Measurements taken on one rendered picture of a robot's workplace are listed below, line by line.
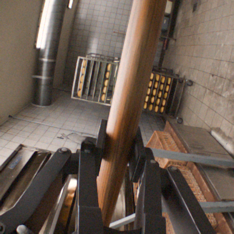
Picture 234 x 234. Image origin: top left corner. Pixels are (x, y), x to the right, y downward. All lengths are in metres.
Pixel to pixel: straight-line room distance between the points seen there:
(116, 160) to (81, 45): 5.11
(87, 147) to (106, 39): 5.06
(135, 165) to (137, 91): 0.06
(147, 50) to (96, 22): 5.11
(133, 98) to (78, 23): 5.19
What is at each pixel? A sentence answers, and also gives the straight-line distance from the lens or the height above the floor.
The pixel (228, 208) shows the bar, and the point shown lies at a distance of 1.01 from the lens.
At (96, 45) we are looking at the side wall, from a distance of 5.21.
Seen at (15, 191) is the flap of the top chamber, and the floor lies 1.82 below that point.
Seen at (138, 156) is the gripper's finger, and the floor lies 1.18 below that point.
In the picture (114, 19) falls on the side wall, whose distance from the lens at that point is 5.24.
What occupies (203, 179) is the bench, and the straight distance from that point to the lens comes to 1.21.
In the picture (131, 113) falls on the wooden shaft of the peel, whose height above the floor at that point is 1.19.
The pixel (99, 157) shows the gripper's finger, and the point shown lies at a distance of 0.16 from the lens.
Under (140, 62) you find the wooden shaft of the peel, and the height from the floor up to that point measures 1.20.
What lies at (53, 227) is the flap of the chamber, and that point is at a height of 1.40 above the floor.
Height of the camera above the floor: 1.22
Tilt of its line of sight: 4 degrees down
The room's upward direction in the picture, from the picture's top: 79 degrees counter-clockwise
